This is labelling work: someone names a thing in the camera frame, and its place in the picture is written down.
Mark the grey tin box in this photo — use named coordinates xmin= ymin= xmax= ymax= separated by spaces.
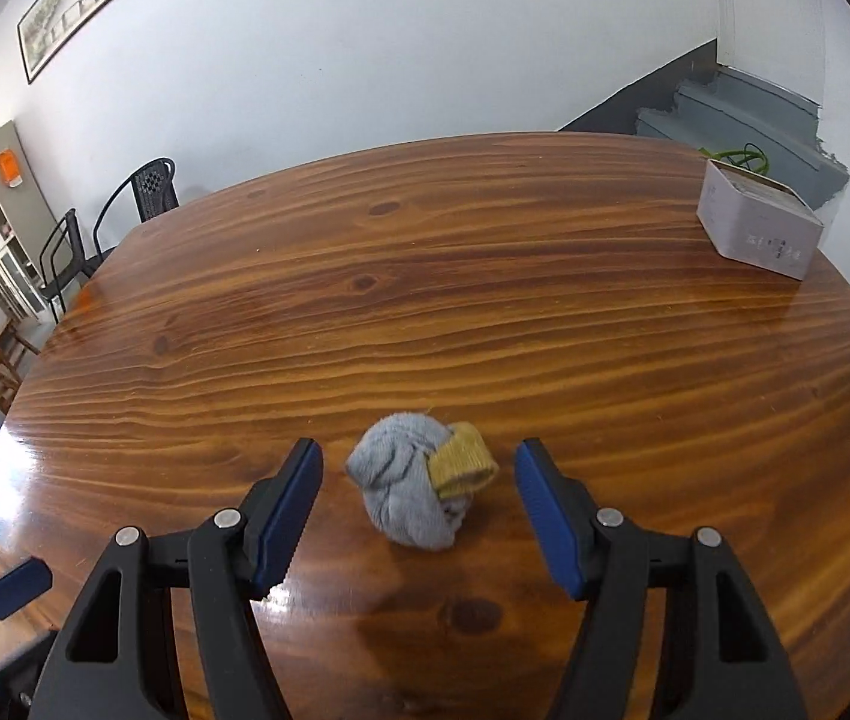
xmin=696 ymin=160 xmax=823 ymax=281

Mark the orange paper sign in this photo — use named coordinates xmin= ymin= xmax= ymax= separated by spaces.
xmin=0 ymin=148 xmax=23 ymax=188

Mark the black metal chair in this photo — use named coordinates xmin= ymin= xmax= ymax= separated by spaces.
xmin=39 ymin=208 xmax=101 ymax=322
xmin=93 ymin=156 xmax=179 ymax=262

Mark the grey staircase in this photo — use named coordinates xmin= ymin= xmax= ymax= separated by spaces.
xmin=564 ymin=41 xmax=849 ymax=210

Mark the grey yellow sock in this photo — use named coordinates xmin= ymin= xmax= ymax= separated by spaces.
xmin=345 ymin=413 xmax=500 ymax=551

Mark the green shopping bag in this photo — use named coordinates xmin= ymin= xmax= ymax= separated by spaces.
xmin=699 ymin=143 xmax=770 ymax=176

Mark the white cabinet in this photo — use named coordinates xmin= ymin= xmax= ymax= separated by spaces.
xmin=0 ymin=122 xmax=55 ymax=320

